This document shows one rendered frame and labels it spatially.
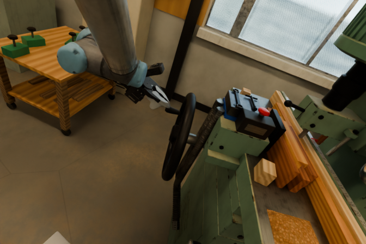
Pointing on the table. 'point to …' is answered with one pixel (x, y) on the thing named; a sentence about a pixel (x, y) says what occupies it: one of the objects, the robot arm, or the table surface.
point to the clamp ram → (275, 129)
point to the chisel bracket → (327, 119)
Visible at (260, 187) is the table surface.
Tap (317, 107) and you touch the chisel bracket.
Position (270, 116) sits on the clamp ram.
